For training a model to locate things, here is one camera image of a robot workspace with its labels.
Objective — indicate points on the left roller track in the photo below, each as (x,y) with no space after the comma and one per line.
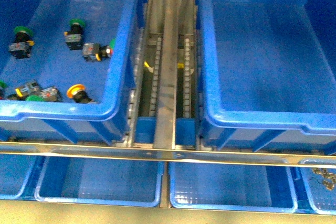
(155,79)

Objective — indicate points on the roller track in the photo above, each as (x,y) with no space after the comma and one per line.
(155,79)
(187,65)

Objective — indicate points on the metal front crossbar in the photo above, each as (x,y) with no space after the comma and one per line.
(147,153)

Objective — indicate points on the right roller track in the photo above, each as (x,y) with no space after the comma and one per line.
(187,65)

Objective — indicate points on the green button right edge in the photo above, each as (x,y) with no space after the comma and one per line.
(112,43)

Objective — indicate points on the red button lying sideways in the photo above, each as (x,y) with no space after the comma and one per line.
(95,52)

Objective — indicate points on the yellow button front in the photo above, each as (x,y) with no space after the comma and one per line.
(78,93)

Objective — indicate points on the small blue tray centre left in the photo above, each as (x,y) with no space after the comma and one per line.
(100,181)

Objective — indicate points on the small blue tray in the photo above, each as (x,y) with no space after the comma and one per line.
(313,196)
(19,176)
(232,187)
(100,181)

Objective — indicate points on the large blue bin left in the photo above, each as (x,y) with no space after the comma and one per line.
(52,63)

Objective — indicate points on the large blue bin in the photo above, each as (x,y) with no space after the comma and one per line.
(268,74)
(52,63)

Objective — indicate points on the green button back centre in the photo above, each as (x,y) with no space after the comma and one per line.
(74,38)

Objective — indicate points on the green button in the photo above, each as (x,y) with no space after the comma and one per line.
(74,38)
(3,86)
(23,43)

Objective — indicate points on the large blue bin right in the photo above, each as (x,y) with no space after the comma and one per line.
(268,74)

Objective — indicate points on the button contact block front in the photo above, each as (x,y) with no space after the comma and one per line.
(24,91)

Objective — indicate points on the small blue tray centre right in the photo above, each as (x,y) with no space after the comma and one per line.
(232,187)

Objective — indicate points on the green button back left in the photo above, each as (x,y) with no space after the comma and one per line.
(23,43)

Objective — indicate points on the green button front left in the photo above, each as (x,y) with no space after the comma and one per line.
(3,86)

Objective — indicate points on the small blue tray far left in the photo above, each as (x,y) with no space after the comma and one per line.
(19,176)

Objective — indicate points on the small blue tray far right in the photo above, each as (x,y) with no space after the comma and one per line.
(313,196)

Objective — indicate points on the pile of small metal parts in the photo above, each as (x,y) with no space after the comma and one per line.
(328,178)

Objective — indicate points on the metal centre rail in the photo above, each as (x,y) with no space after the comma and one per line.
(164,137)

